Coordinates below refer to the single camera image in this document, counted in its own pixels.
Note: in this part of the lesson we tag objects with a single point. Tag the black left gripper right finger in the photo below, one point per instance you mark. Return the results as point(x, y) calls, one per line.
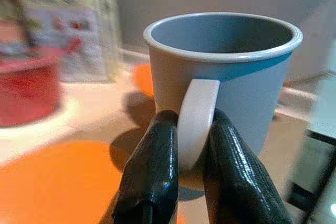
point(236, 182)

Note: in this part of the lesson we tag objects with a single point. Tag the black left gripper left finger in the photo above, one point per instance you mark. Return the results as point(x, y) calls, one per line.
point(152, 171)

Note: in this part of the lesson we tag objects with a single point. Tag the red plastic pot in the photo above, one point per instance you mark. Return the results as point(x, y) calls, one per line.
point(26, 95)

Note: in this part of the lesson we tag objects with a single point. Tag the large white printed bag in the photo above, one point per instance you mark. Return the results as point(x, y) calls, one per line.
point(86, 51)

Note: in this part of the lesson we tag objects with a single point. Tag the orange bowl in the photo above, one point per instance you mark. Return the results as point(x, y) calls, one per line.
point(143, 79)

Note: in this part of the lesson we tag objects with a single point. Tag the grey mug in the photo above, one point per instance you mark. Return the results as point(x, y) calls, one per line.
point(249, 98)

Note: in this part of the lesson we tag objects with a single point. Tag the orange plate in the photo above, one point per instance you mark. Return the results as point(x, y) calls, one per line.
point(52, 187)

